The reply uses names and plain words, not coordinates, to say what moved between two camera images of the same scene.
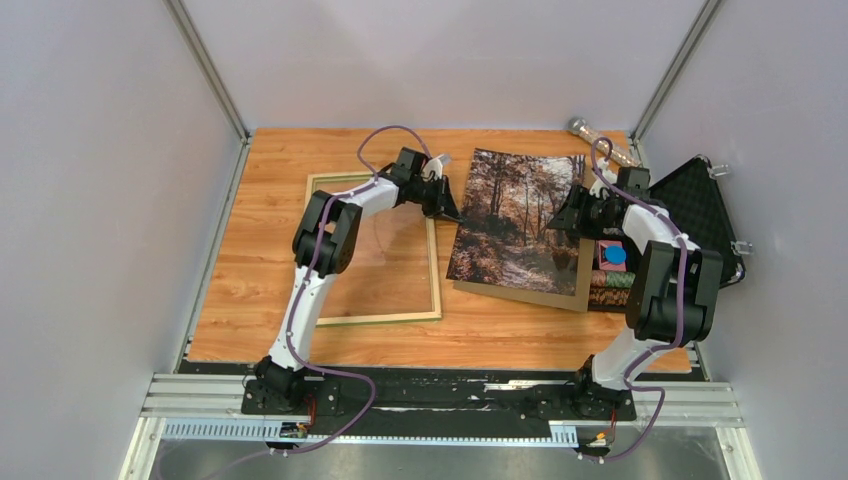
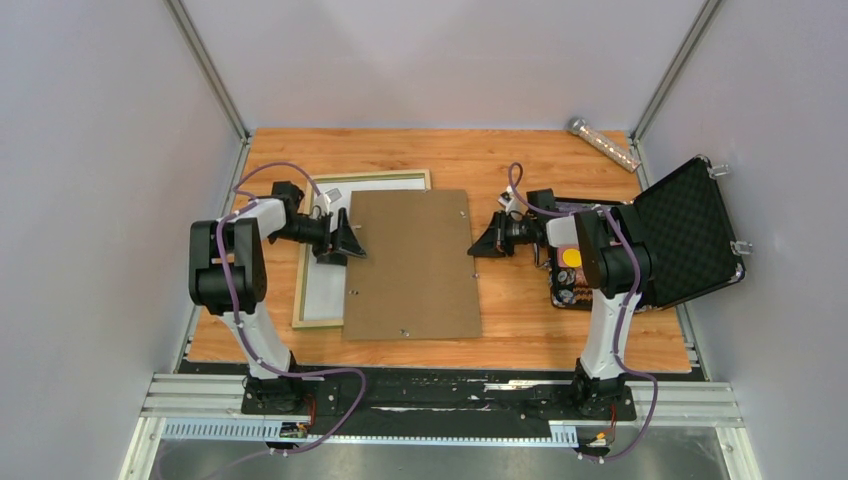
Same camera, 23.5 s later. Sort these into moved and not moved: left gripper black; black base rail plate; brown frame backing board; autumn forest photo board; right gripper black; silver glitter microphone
Moved: left gripper black; autumn forest photo board; right gripper black; brown frame backing board
Not moved: silver glitter microphone; black base rail plate
